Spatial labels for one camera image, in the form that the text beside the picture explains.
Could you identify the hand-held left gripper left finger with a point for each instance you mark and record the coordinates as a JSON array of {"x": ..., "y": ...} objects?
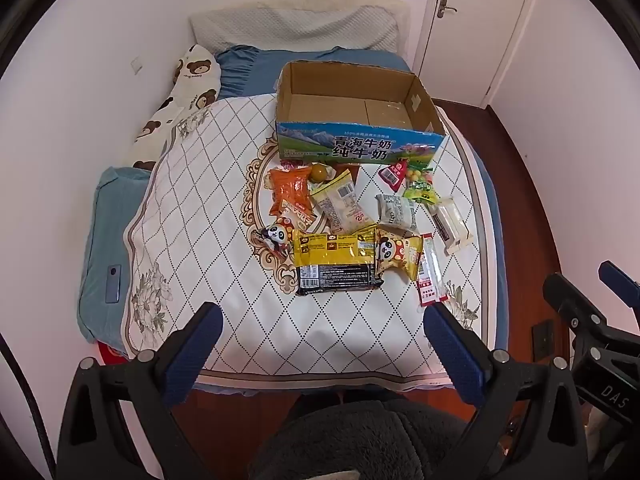
[{"x": 192, "y": 355}]

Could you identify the green candy packet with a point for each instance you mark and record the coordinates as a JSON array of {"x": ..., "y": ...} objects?
[{"x": 420, "y": 185}]

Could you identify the person's dark fleece clothing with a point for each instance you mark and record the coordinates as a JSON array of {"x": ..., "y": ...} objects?
[{"x": 360, "y": 435}]

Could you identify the red white snack packet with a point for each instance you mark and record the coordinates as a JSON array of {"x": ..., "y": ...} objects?
[{"x": 297, "y": 219}]

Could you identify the blue bedsheet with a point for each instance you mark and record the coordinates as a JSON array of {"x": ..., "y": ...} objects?
[{"x": 492, "y": 220}]

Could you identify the blue ruffled pillow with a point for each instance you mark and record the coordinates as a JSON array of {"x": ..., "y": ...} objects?
[{"x": 245, "y": 70}]

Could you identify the small dark panda snack packet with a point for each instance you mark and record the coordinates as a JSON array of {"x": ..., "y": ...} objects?
[{"x": 272, "y": 240}]

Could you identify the clear brown-label snack packet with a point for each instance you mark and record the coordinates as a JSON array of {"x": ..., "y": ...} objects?
[{"x": 452, "y": 225}]

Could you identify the white textured pillow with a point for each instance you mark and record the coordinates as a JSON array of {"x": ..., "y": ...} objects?
[{"x": 300, "y": 25}]

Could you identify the orange snack packet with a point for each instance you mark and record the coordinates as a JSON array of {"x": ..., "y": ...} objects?
[{"x": 290, "y": 187}]

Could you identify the grey white snack packet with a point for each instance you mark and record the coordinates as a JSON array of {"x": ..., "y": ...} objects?
[{"x": 396, "y": 212}]

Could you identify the white wall socket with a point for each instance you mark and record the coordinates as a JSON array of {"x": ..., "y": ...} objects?
[{"x": 136, "y": 65}]

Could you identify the plain blue pillow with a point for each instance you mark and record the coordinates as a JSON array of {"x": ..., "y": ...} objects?
[{"x": 107, "y": 230}]

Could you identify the printed cardboard box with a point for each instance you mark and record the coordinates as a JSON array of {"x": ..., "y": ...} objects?
[{"x": 350, "y": 110}]

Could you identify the red item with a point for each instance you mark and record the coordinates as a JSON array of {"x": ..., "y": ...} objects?
[{"x": 112, "y": 355}]

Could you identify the large yellow black snack packet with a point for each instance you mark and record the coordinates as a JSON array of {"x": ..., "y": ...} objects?
[{"x": 335, "y": 265}]

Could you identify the red white stick packet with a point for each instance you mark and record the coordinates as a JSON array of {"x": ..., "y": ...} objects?
[{"x": 430, "y": 272}]

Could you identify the yellow panda snack packet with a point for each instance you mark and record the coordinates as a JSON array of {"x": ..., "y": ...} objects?
[{"x": 400, "y": 252}]

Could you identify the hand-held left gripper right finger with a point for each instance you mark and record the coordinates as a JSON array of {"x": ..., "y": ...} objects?
[{"x": 457, "y": 355}]

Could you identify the dark socket plate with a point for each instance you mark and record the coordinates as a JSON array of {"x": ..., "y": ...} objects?
[{"x": 543, "y": 340}]

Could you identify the blue smartphone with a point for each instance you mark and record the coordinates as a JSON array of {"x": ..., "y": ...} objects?
[{"x": 113, "y": 284}]

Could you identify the bear-print pillow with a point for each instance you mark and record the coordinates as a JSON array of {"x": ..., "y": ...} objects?
[{"x": 192, "y": 85}]

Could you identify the beige bread packet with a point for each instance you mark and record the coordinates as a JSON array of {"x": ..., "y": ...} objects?
[{"x": 340, "y": 205}]

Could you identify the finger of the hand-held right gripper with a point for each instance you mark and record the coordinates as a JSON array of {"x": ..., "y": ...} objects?
[
  {"x": 620, "y": 280},
  {"x": 570, "y": 300}
]

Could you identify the white door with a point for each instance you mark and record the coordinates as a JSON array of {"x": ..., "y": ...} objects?
[{"x": 475, "y": 30}]

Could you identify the white quilted printed blanket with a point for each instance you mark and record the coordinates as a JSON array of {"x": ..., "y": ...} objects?
[{"x": 215, "y": 220}]

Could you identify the small red snack packet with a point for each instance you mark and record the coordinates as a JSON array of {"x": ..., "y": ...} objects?
[{"x": 393, "y": 175}]

